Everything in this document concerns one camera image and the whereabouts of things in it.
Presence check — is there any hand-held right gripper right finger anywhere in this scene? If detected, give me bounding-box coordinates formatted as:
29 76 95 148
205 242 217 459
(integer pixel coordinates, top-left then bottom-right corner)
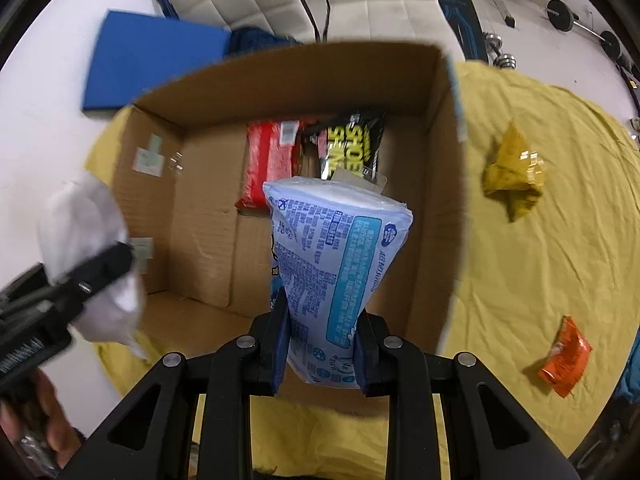
353 310 581 480

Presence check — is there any yellow blanket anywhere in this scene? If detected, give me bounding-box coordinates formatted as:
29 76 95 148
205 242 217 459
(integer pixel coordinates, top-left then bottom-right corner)
82 60 640 476

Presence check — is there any dark blue cloth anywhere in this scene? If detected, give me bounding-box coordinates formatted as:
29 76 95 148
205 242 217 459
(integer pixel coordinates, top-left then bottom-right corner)
225 25 303 58

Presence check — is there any blue and black banner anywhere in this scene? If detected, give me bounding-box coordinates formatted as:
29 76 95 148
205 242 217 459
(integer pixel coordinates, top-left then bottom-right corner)
434 0 488 63

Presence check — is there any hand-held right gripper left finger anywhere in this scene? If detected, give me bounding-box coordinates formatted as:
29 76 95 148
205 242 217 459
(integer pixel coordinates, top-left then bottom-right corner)
59 286 292 480

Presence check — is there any white soft packet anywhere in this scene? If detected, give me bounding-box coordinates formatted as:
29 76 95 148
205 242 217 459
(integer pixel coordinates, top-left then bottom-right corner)
38 171 148 361

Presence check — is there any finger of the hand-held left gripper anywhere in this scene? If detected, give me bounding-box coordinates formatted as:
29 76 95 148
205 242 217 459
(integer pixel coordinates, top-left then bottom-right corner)
49 241 135 322

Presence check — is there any orange snack packet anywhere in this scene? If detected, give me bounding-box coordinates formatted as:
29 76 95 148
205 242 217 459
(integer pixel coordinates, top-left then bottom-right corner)
537 315 593 399

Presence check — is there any person's left hand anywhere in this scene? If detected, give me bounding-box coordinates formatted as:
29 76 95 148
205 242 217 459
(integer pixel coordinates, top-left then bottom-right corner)
0 371 83 471

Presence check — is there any light blue snack packet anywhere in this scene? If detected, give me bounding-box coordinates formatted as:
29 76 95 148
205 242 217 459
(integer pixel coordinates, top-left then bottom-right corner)
262 176 414 390

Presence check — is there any black and yellow snack packet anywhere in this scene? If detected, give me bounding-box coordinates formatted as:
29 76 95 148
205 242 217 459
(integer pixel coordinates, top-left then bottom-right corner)
302 106 389 181

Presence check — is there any barbell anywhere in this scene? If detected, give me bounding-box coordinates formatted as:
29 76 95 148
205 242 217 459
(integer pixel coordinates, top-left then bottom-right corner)
546 0 622 58

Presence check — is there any cardboard box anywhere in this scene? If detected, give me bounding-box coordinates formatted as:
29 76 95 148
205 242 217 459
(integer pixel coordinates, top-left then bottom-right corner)
111 41 471 418

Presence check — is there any dumbbell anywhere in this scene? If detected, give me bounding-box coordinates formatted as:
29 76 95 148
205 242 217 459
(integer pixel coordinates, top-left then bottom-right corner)
482 32 518 70

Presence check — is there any blue foam mat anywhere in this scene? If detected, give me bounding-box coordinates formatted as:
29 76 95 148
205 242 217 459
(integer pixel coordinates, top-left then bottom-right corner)
81 9 233 117

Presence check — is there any red snack packet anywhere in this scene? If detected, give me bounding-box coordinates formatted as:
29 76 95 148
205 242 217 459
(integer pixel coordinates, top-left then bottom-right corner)
235 120 319 217

